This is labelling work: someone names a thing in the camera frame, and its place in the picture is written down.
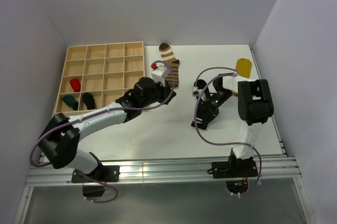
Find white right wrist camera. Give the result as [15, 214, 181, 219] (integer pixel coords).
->
[192, 86, 202, 98]

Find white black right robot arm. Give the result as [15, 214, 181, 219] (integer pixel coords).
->
[191, 73, 274, 177]

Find green rolled sock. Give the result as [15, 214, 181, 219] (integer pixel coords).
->
[62, 95, 78, 111]

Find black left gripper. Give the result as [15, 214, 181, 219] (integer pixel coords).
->
[141, 78, 176, 108]

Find brown striped sock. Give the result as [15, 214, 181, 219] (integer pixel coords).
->
[158, 43, 180, 87]

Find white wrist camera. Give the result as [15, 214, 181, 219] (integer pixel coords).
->
[151, 63, 169, 86]
[192, 86, 202, 98]

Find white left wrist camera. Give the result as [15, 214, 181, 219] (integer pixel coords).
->
[151, 63, 169, 86]

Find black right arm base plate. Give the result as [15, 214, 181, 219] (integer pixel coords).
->
[207, 159, 259, 179]

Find aluminium frame rail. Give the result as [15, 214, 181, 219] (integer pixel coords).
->
[25, 155, 301, 187]

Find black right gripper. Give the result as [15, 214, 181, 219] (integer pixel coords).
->
[199, 90, 233, 126]

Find wooden compartment tray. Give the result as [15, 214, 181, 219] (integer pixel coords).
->
[54, 41, 145, 116]

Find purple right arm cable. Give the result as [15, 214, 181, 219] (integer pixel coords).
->
[193, 67, 262, 198]

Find yellow sock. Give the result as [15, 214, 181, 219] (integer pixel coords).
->
[235, 58, 252, 78]

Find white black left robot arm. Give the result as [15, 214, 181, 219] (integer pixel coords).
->
[36, 77, 176, 181]

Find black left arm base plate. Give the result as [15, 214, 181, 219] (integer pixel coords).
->
[71, 165, 120, 183]

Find red rolled sock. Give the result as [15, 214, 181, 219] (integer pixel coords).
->
[70, 78, 81, 92]

